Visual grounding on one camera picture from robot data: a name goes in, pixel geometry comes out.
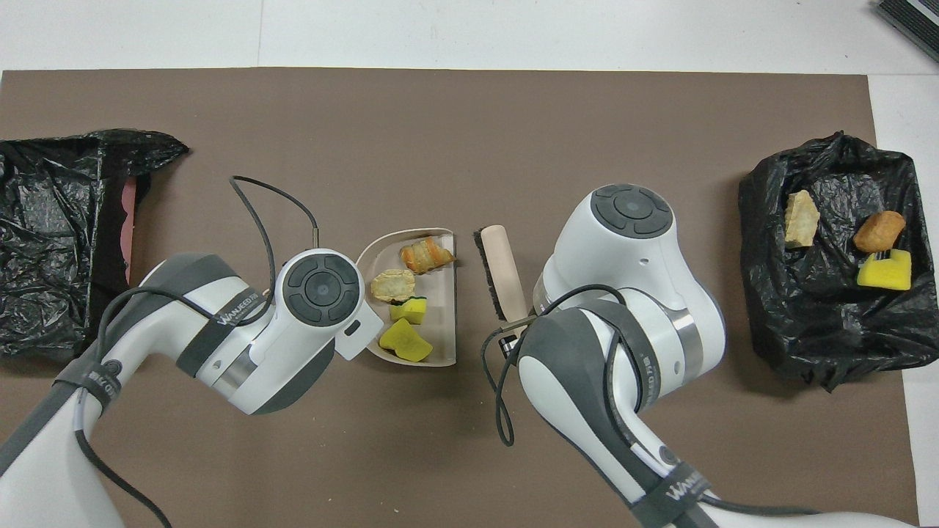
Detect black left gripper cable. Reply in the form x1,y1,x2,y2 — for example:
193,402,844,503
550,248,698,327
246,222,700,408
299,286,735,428
73,176,321,528

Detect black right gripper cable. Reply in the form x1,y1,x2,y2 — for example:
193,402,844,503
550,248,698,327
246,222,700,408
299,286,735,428
481,285,661,448

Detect brown bread nugget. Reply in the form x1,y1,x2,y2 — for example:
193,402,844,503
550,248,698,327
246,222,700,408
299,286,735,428
853,211,907,254

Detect striped bread piece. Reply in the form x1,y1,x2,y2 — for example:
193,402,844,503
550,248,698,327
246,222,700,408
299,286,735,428
785,191,821,249
400,235,456,275

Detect beige hand brush black bristles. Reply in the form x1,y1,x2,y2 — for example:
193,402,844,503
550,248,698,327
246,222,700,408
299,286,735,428
475,225,529,338

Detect left black trash bag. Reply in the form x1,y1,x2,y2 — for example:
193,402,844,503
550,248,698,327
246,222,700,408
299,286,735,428
737,132,939,393

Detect dark grey ribbed panel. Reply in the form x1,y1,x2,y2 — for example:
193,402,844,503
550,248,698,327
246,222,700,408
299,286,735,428
873,0,939,63

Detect brown table mat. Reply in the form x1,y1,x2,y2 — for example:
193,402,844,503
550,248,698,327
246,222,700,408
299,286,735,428
0,67,921,528

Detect green and yellow sponge piece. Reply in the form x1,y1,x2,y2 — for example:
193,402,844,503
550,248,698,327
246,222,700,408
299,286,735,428
389,296,428,325

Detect beige plastic dustpan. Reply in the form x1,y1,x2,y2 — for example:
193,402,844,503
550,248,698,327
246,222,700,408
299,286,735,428
356,228,459,366

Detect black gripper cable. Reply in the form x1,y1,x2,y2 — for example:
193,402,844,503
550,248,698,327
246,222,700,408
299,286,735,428
481,285,661,448
73,176,321,528

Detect pale bread chunk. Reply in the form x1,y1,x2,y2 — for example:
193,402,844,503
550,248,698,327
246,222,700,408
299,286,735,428
370,269,417,304

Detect black bag lined pink bin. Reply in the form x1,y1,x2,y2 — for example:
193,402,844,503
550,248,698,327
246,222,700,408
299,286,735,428
0,130,190,360

